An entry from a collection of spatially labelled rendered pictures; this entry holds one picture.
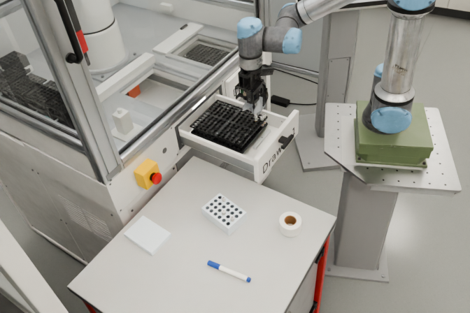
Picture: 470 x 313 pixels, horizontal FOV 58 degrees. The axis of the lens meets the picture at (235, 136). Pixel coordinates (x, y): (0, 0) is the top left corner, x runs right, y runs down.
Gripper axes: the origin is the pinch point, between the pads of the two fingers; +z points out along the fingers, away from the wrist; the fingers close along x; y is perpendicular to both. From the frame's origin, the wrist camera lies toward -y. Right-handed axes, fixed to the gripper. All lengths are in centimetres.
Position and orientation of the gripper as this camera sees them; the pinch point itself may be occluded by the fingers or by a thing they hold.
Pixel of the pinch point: (256, 110)
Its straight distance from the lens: 149.9
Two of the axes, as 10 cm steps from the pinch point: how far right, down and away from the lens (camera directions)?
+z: 0.7, 7.4, 6.7
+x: 8.4, 3.2, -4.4
